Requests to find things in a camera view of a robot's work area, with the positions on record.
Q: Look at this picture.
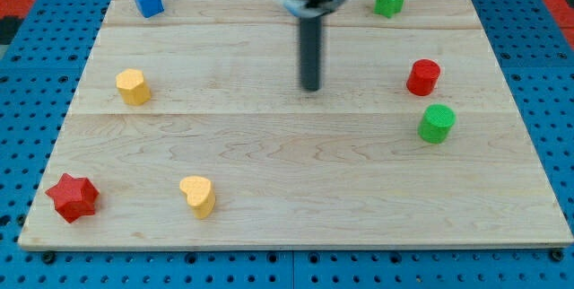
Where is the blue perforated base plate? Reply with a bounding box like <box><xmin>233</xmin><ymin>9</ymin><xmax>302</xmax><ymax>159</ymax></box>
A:
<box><xmin>1</xmin><ymin>0</ymin><xmax>573</xmax><ymax>288</ymax></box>

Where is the green cylinder block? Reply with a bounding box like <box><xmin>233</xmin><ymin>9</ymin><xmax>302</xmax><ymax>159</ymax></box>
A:
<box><xmin>417</xmin><ymin>104</ymin><xmax>457</xmax><ymax>144</ymax></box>

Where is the light wooden board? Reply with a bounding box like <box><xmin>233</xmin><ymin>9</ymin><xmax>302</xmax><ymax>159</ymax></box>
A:
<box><xmin>18</xmin><ymin>0</ymin><xmax>573</xmax><ymax>251</ymax></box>

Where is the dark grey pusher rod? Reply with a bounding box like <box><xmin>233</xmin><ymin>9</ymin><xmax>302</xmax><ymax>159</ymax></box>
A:
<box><xmin>299</xmin><ymin>17</ymin><xmax>322</xmax><ymax>92</ymax></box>

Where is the blue cube block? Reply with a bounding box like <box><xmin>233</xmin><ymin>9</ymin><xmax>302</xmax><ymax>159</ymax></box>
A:
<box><xmin>135</xmin><ymin>0</ymin><xmax>164</xmax><ymax>18</ymax></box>

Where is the red cylinder block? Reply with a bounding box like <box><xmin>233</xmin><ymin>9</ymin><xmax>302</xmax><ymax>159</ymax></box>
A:
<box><xmin>406</xmin><ymin>58</ymin><xmax>441</xmax><ymax>96</ymax></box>

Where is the green star block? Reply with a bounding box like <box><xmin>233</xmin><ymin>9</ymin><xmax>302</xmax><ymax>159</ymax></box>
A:
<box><xmin>373</xmin><ymin>0</ymin><xmax>404</xmax><ymax>18</ymax></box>

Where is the red star block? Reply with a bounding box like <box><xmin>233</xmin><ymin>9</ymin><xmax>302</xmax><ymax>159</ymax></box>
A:
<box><xmin>45</xmin><ymin>173</ymin><xmax>100</xmax><ymax>223</ymax></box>

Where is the yellow heart block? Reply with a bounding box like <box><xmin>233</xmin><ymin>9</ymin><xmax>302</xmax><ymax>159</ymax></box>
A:
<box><xmin>179</xmin><ymin>176</ymin><xmax>216</xmax><ymax>219</ymax></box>

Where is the yellow hexagon block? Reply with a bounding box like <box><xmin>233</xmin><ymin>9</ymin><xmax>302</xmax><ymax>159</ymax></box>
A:
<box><xmin>116</xmin><ymin>68</ymin><xmax>152</xmax><ymax>106</ymax></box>

